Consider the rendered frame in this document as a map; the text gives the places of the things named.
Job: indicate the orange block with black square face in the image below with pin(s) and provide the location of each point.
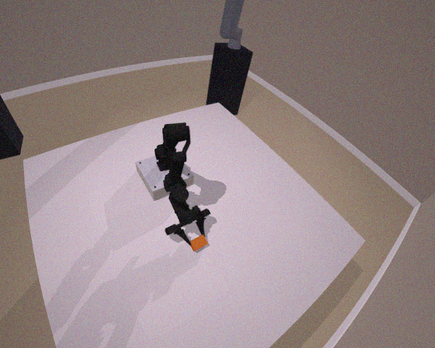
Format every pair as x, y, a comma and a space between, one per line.
198, 243

